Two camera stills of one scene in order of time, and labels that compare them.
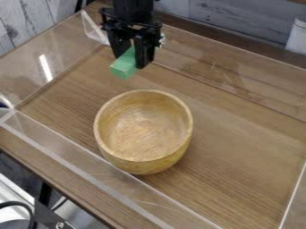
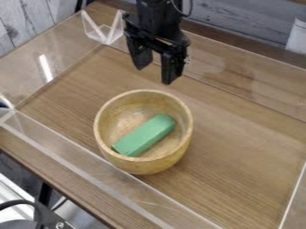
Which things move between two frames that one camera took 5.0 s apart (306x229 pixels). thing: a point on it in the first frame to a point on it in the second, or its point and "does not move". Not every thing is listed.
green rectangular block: (123, 65) to (144, 136)
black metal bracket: (47, 218) does not move
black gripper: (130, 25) to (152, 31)
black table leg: (44, 194) does not move
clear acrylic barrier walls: (191, 146) does not move
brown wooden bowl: (142, 128) does not move
